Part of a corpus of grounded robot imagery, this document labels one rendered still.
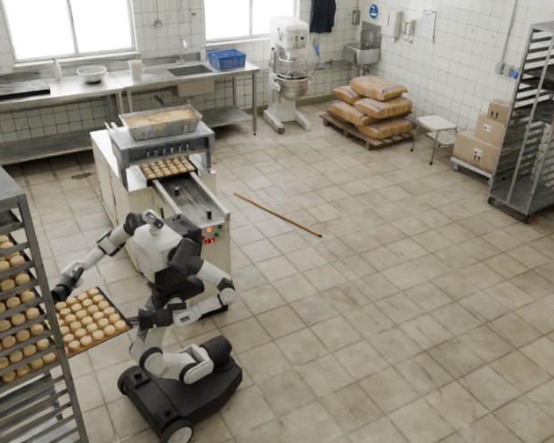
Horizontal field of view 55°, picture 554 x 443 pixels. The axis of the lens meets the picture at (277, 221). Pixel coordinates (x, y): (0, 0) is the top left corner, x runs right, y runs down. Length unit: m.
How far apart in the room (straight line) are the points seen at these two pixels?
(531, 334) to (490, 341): 0.34
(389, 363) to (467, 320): 0.81
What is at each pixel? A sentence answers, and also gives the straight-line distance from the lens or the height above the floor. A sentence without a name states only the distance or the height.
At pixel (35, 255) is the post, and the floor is 1.55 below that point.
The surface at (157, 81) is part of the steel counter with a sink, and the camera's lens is 6.53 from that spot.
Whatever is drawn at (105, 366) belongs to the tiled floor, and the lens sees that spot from 3.94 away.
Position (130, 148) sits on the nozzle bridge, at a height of 1.18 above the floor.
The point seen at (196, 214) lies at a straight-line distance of 3.78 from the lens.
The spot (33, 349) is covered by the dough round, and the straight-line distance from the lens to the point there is 2.59.
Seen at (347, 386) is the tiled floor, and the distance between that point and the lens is 3.72.
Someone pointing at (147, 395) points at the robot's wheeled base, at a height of 0.19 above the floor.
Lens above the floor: 2.76
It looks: 31 degrees down
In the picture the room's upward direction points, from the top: 1 degrees clockwise
